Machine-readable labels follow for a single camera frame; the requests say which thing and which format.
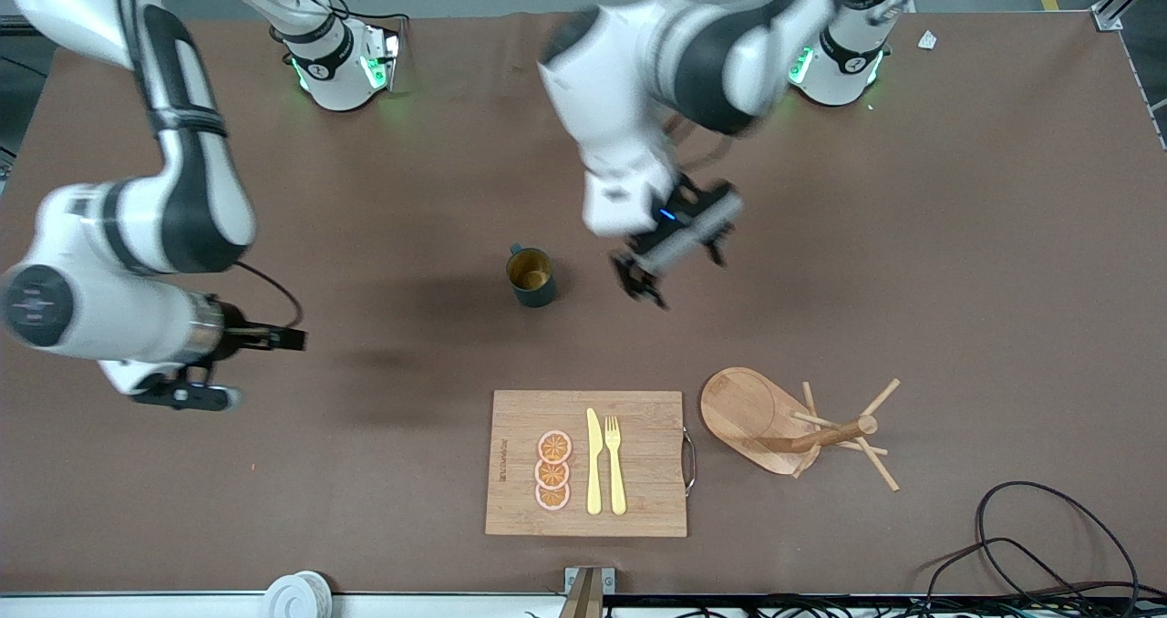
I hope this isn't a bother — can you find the wooden mug tree stand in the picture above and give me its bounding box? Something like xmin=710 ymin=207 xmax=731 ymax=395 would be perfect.
xmin=700 ymin=367 xmax=902 ymax=493

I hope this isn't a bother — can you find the white tape roll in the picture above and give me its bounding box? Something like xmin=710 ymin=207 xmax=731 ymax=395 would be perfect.
xmin=264 ymin=571 xmax=334 ymax=618

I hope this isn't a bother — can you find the bamboo cutting board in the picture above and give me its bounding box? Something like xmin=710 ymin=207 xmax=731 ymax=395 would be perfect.
xmin=485 ymin=390 xmax=698 ymax=539

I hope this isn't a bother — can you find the brown table cover mat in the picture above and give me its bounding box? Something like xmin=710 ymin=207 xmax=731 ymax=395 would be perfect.
xmin=0 ymin=9 xmax=1167 ymax=596

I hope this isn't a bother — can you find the aluminium table edge rail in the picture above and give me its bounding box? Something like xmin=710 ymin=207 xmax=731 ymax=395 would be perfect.
xmin=0 ymin=589 xmax=1167 ymax=618

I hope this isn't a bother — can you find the metal bracket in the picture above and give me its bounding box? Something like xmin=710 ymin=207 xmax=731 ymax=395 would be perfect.
xmin=563 ymin=566 xmax=616 ymax=618

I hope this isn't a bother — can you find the teal cup with brown inside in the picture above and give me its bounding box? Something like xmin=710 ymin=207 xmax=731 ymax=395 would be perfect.
xmin=506 ymin=243 xmax=558 ymax=309

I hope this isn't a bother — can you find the black looped cable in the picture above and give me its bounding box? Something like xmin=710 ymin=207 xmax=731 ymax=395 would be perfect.
xmin=925 ymin=536 xmax=1141 ymax=618
xmin=974 ymin=481 xmax=1141 ymax=618

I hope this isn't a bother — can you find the yellow knife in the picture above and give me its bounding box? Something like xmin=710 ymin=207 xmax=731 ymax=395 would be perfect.
xmin=585 ymin=407 xmax=604 ymax=516

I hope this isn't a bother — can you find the yellow fork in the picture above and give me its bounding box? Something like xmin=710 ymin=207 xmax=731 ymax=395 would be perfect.
xmin=604 ymin=416 xmax=628 ymax=516

